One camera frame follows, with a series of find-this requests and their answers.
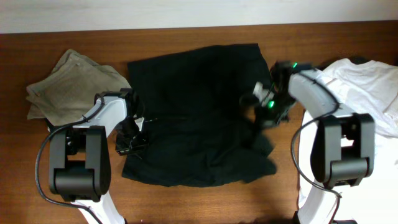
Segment black shorts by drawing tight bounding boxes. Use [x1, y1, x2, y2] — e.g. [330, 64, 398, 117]
[122, 44, 277, 187]

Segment dark garment under khaki shorts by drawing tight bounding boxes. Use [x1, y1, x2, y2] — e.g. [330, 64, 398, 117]
[44, 118, 58, 133]

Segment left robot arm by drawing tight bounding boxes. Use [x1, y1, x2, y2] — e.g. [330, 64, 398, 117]
[45, 88, 149, 223]

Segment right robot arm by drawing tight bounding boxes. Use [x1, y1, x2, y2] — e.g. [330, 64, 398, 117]
[252, 61, 375, 224]

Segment folded khaki shorts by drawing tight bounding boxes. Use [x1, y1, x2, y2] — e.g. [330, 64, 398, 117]
[26, 49, 130, 126]

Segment white t-shirt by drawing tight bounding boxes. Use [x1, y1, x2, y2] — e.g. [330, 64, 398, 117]
[289, 58, 397, 223]

